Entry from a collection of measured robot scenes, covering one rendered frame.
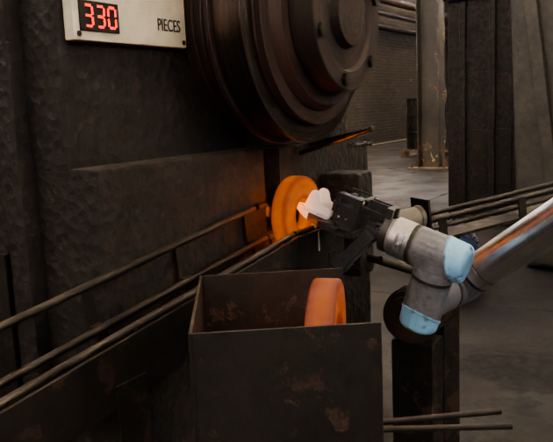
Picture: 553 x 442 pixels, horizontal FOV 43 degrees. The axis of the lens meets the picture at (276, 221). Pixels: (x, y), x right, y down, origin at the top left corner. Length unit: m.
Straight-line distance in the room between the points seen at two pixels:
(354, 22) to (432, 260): 0.46
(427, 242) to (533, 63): 2.82
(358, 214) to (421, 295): 0.19
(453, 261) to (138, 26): 0.66
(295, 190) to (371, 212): 0.16
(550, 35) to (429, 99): 6.35
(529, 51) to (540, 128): 0.41
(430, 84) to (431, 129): 0.63
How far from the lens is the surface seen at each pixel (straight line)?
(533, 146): 4.05
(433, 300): 1.30
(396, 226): 1.29
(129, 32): 1.17
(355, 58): 1.39
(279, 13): 1.22
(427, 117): 10.28
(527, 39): 4.07
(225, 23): 1.21
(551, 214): 1.30
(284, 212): 1.34
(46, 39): 1.12
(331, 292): 0.79
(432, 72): 10.27
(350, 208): 1.32
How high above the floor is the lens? 0.95
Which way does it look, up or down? 9 degrees down
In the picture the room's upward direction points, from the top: 2 degrees counter-clockwise
